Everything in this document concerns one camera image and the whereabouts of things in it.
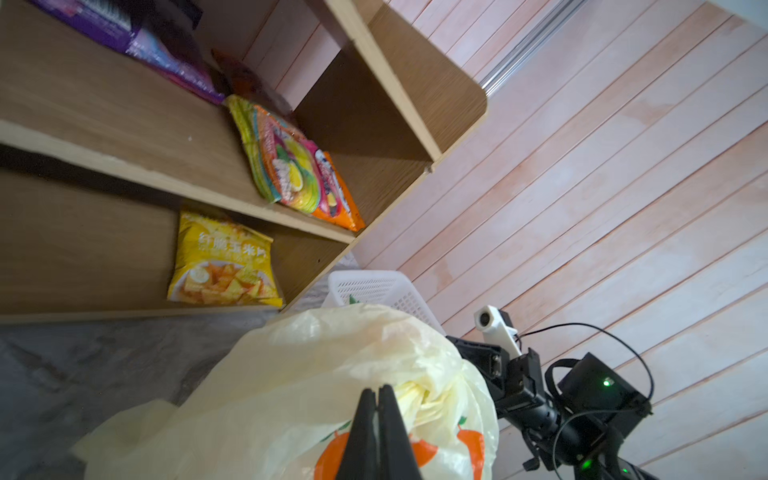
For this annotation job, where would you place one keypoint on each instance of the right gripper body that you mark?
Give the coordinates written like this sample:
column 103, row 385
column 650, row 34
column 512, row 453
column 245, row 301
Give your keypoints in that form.
column 518, row 390

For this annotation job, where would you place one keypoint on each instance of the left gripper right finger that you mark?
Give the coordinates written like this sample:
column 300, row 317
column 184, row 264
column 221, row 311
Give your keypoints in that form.
column 396, row 460

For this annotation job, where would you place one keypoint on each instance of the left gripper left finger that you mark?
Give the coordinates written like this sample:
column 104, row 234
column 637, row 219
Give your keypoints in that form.
column 360, row 459

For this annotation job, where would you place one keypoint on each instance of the orange print plastic bag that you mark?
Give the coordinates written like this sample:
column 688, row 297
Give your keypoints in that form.
column 281, row 403

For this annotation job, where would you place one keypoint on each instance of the white plastic fruit basket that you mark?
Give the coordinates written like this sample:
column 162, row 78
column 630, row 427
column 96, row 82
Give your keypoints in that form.
column 388, row 288

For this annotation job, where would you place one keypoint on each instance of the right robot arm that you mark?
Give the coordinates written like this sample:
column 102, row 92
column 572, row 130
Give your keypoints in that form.
column 576, row 413

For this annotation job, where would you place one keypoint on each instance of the yellow chips packet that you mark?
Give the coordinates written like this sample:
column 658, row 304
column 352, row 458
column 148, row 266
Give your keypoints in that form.
column 222, row 263

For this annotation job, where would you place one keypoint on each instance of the orange snack packet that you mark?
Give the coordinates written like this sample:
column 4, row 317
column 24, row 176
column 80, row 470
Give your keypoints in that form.
column 336, row 204

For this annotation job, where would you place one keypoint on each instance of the colourful candy packet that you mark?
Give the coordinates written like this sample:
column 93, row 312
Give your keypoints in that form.
column 282, row 168

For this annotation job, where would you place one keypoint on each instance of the wooden two-tier shelf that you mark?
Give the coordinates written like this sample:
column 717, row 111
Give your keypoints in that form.
column 99, row 155

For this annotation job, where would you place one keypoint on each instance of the purple snack packet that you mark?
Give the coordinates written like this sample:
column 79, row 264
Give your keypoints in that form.
column 158, row 34

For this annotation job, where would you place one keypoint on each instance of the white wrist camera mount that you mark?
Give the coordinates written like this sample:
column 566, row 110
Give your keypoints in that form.
column 496, row 328

